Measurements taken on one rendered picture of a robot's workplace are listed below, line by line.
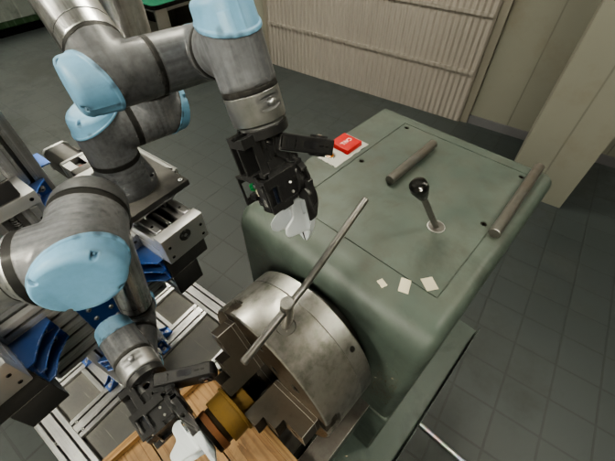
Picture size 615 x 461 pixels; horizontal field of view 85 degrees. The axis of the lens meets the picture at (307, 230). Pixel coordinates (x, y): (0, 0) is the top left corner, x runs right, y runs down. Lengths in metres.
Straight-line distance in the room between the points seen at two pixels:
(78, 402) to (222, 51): 1.65
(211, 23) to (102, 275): 0.35
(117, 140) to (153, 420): 0.59
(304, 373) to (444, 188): 0.51
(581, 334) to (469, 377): 0.73
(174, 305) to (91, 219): 1.39
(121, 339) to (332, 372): 0.43
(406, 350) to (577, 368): 1.77
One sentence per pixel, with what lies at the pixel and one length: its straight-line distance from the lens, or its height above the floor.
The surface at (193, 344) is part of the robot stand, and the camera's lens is 1.77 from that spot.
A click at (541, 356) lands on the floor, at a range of 2.26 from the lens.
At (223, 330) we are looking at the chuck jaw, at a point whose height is 1.19.
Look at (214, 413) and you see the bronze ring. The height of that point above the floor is 1.12.
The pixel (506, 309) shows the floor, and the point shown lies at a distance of 2.32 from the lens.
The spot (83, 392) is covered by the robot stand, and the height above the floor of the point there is 0.21.
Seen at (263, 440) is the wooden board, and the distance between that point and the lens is 0.90.
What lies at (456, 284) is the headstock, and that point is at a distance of 0.66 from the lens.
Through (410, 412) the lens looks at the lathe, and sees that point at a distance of 1.30.
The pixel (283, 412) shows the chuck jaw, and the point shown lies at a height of 1.11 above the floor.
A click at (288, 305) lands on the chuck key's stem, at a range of 0.51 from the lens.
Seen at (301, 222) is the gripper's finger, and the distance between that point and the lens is 0.54.
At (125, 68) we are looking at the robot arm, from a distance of 0.50.
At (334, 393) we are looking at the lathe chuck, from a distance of 0.62.
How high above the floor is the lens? 1.76
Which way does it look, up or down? 48 degrees down
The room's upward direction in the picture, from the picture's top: straight up
